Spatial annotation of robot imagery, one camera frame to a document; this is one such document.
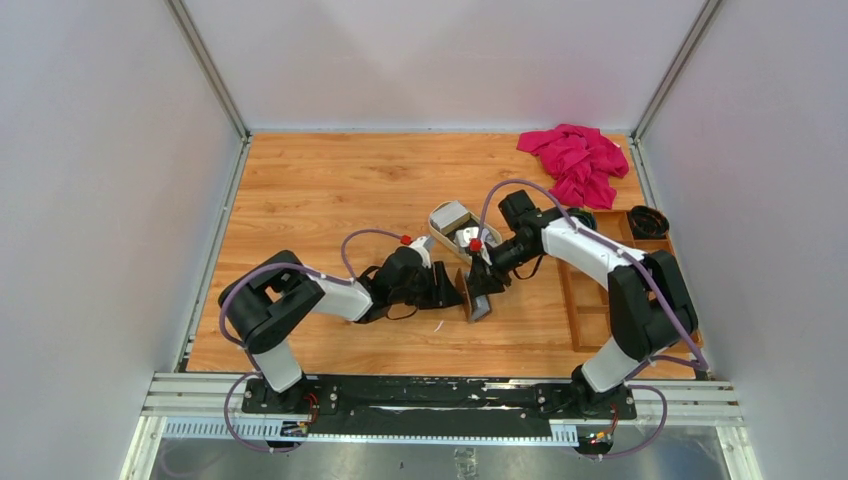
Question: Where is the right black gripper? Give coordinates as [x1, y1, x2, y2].
[467, 237, 540, 299]

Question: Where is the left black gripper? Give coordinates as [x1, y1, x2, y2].
[390, 261, 464, 310]

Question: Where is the brown leather card holder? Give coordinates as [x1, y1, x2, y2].
[455, 269, 492, 324]

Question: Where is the beige oval card tray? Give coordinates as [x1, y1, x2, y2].
[428, 200, 480, 265]

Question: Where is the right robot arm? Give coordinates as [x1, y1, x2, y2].
[463, 190, 707, 418]

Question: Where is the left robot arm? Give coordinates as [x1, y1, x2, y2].
[218, 246, 465, 413]

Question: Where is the wooden compartment organizer tray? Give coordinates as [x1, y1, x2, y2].
[557, 210, 675, 353]

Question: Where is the pink cloth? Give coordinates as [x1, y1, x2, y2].
[516, 124, 630, 210]

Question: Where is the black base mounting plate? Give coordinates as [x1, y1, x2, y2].
[238, 375, 636, 438]

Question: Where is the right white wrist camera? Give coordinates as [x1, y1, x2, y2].
[456, 227, 491, 264]

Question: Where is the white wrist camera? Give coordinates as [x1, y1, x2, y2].
[456, 227, 491, 264]
[401, 235, 436, 268]

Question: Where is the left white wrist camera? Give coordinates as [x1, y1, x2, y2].
[401, 235, 436, 268]

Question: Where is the black blue coiled cable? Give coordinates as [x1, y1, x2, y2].
[566, 206, 599, 231]

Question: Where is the aluminium rail frame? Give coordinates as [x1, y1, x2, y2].
[121, 373, 761, 479]

